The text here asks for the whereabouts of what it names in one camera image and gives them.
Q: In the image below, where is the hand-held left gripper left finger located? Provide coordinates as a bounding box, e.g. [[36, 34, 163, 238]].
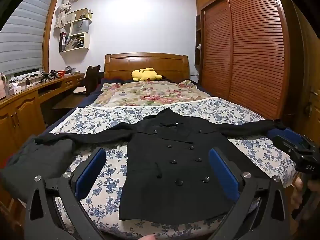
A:
[[25, 147, 107, 240]]

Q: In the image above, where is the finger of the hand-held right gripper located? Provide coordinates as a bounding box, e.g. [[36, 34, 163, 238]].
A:
[[284, 128, 307, 144], [272, 134, 304, 159]]

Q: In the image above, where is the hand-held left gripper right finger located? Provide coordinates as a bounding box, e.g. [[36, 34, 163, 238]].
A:
[[208, 147, 293, 240]]

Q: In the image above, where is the black buttoned coat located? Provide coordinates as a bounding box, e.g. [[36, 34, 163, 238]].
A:
[[34, 107, 288, 227]]

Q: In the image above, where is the person's right hand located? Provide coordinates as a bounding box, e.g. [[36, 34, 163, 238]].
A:
[[292, 177, 304, 209]]

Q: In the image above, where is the blue floral bed sheet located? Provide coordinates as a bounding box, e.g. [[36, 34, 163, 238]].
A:
[[49, 97, 298, 240]]

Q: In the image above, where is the dark grey folded garment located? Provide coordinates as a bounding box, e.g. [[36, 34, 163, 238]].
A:
[[0, 139, 74, 202]]

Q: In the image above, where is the wooden door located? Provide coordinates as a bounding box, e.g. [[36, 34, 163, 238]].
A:
[[280, 0, 320, 140]]

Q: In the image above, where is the wooden desk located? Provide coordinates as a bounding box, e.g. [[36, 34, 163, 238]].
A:
[[0, 72, 85, 170]]

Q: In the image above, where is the wooden louvred wardrobe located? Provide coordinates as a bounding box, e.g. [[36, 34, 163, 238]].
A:
[[194, 0, 292, 120]]

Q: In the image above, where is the dark wooden chair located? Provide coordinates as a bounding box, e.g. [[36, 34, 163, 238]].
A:
[[51, 65, 102, 110]]

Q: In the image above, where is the pink floral blanket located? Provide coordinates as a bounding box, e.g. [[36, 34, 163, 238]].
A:
[[86, 79, 212, 108]]

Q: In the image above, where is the black desk gadget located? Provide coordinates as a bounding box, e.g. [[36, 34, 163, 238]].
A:
[[41, 69, 62, 82]]

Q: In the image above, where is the yellow plush toy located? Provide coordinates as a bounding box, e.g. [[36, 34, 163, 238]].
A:
[[132, 67, 164, 82]]

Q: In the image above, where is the small white box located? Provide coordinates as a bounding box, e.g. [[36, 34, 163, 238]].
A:
[[9, 84, 22, 96]]

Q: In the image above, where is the pink jug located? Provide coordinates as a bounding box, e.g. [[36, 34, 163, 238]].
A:
[[0, 73, 7, 100]]

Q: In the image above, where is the wooden bed headboard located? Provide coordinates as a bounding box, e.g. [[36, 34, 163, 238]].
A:
[[104, 52, 190, 83]]

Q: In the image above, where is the black file binder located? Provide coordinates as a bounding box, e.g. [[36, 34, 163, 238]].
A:
[[59, 32, 67, 53]]

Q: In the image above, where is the grey paper bag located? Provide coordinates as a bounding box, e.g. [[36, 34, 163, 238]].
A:
[[72, 20, 90, 35]]

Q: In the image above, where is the grey window blind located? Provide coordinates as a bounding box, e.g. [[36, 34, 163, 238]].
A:
[[0, 0, 54, 75]]

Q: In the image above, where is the white hanging cloth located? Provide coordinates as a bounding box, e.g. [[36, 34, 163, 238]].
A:
[[54, 0, 75, 29]]

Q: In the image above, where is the white wall shelf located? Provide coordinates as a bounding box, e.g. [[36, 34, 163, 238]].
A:
[[59, 8, 93, 53]]

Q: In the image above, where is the wooden window frame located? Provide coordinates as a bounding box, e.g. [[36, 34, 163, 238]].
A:
[[41, 0, 61, 74]]

